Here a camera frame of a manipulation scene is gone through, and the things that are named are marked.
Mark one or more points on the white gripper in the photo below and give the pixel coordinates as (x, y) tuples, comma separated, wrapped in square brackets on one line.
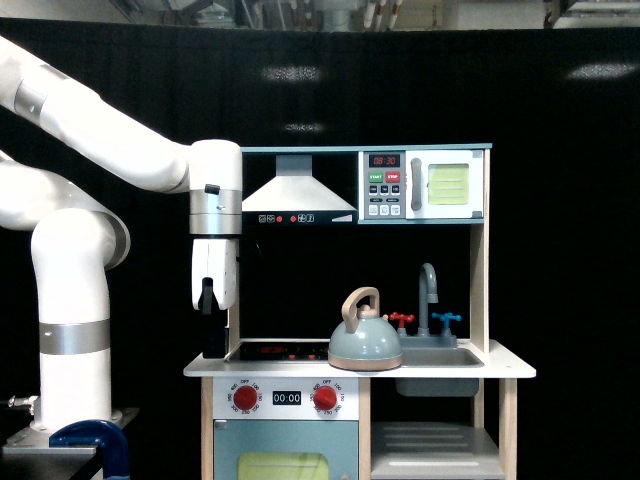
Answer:
[(214, 275)]

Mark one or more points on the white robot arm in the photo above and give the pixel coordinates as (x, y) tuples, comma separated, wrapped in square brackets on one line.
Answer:
[(75, 240)]

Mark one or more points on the white toy microwave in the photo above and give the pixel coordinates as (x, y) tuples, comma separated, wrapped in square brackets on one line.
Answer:
[(422, 185)]

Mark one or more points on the blue toy oven door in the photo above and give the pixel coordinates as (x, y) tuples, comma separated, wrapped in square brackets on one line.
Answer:
[(285, 449)]

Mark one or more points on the grey lower shelf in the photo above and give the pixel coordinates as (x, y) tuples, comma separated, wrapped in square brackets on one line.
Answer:
[(433, 450)]

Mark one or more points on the black backdrop curtain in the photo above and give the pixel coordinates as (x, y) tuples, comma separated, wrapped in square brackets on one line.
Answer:
[(561, 109)]

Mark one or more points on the grey toy faucet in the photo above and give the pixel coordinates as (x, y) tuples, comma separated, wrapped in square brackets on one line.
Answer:
[(428, 294)]

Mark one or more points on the grey toy sink basin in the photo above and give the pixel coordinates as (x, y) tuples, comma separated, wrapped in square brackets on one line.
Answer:
[(434, 358)]

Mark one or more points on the black toy stove top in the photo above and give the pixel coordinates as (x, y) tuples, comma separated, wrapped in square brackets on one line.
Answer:
[(281, 351)]

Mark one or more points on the grey-blue toy teapot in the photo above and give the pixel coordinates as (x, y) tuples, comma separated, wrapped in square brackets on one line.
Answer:
[(364, 341)]

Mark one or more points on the wooden toy kitchen frame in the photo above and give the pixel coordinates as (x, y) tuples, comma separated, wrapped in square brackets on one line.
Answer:
[(292, 283)]

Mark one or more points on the red stove knob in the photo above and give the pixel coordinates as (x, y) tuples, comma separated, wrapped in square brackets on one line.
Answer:
[(325, 398), (245, 398)]

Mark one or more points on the left red stove knob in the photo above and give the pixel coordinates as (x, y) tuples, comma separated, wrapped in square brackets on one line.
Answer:
[(245, 398)]

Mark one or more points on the red tap handle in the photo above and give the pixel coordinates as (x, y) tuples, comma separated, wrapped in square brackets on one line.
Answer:
[(401, 319)]

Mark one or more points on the right red stove knob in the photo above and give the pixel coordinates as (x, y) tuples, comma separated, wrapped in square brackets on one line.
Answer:
[(325, 398)]

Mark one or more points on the blue tap handle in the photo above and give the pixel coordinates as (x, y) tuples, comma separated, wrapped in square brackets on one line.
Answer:
[(446, 319)]

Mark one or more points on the blue C-clamp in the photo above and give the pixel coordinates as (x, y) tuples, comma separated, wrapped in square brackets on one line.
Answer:
[(106, 436)]

